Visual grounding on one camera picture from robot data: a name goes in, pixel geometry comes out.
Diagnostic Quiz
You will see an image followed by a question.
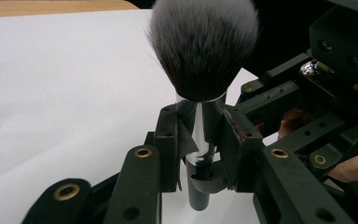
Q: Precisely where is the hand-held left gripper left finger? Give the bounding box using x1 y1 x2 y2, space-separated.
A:
103 104 200 224

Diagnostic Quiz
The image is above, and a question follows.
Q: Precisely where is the wooden table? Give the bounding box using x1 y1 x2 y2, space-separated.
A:
0 0 139 19

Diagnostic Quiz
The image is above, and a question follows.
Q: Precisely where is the white board sheet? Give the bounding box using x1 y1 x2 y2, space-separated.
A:
0 8 282 224

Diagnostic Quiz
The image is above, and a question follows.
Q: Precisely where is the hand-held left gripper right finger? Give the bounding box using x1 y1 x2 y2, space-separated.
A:
186 105 355 224

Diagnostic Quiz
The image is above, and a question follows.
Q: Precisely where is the black makeup brush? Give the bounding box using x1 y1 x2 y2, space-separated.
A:
145 0 260 212

